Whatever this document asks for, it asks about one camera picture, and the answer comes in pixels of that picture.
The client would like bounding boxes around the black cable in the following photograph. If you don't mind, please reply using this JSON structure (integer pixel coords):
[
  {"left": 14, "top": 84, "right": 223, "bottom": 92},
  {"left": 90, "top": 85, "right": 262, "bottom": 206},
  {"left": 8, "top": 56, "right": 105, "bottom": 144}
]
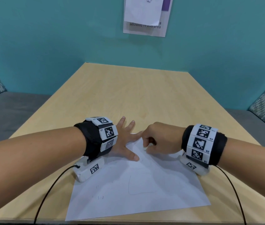
[
  {"left": 213, "top": 165, "right": 247, "bottom": 225},
  {"left": 33, "top": 165, "right": 81, "bottom": 225}
]

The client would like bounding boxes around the person's right hand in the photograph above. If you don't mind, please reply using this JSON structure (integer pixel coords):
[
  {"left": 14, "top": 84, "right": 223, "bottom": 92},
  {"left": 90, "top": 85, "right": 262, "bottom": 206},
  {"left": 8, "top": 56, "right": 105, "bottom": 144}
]
[{"left": 142, "top": 121, "right": 187, "bottom": 155}]

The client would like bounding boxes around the grey bench seat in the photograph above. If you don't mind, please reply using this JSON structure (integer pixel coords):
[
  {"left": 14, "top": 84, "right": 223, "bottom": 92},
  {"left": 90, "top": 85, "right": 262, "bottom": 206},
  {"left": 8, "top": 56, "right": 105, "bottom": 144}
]
[
  {"left": 224, "top": 108, "right": 265, "bottom": 163},
  {"left": 0, "top": 91, "right": 53, "bottom": 148}
]

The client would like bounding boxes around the white wrist camera unit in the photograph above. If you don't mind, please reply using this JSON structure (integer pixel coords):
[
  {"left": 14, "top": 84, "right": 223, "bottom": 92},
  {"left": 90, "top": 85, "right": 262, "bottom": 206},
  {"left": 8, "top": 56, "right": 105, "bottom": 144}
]
[
  {"left": 178, "top": 154, "right": 210, "bottom": 176},
  {"left": 73, "top": 156, "right": 105, "bottom": 183}
]

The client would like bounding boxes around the white paper sheet with drawing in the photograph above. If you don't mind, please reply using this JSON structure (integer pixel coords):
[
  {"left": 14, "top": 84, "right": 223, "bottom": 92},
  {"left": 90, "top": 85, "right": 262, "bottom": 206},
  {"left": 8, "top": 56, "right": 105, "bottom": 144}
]
[{"left": 65, "top": 138, "right": 211, "bottom": 221}]

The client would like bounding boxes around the black wristband with marker tags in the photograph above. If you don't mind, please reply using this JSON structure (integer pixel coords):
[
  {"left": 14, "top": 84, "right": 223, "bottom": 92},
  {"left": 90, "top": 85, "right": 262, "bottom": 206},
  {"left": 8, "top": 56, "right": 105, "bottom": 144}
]
[
  {"left": 181, "top": 124, "right": 228, "bottom": 167},
  {"left": 74, "top": 117, "right": 119, "bottom": 162}
]

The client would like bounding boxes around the white and purple wall notice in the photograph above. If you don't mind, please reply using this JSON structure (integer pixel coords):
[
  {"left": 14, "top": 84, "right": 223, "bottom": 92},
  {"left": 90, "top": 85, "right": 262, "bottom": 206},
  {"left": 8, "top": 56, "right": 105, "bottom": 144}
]
[{"left": 123, "top": 0, "right": 174, "bottom": 38}]

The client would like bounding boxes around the person's right forearm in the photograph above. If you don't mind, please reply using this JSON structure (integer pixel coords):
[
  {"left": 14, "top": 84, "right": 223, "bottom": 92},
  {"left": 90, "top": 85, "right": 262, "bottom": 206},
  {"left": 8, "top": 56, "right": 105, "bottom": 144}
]
[{"left": 217, "top": 138, "right": 265, "bottom": 193}]

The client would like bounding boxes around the person's left forearm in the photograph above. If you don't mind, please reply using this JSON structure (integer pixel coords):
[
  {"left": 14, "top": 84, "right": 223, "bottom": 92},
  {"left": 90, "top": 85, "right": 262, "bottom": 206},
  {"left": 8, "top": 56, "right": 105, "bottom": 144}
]
[{"left": 0, "top": 125, "right": 86, "bottom": 220}]

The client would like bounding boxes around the blank white wall paper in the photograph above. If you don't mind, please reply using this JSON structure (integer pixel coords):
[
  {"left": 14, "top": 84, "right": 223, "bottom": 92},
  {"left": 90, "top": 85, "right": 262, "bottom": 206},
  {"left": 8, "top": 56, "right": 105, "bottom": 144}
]
[{"left": 124, "top": 0, "right": 165, "bottom": 26}]

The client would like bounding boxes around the person's left hand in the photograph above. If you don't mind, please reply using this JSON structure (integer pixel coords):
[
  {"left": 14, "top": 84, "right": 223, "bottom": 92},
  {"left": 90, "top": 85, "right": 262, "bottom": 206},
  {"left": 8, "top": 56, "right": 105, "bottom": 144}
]
[{"left": 110, "top": 116, "right": 145, "bottom": 162}]

